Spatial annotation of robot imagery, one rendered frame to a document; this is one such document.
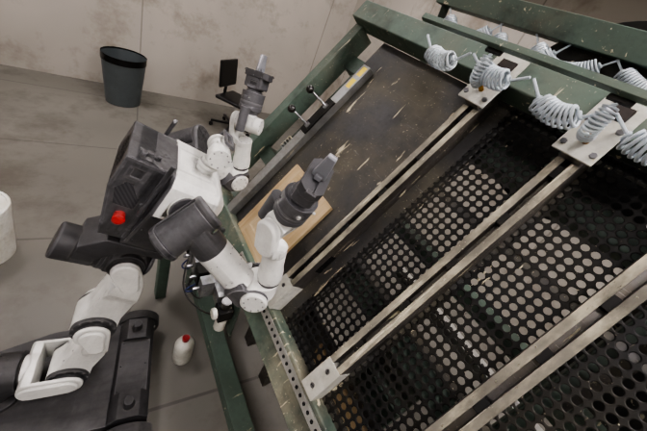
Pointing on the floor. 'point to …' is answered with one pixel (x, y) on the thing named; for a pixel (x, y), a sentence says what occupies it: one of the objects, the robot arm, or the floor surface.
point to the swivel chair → (226, 87)
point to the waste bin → (122, 75)
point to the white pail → (6, 229)
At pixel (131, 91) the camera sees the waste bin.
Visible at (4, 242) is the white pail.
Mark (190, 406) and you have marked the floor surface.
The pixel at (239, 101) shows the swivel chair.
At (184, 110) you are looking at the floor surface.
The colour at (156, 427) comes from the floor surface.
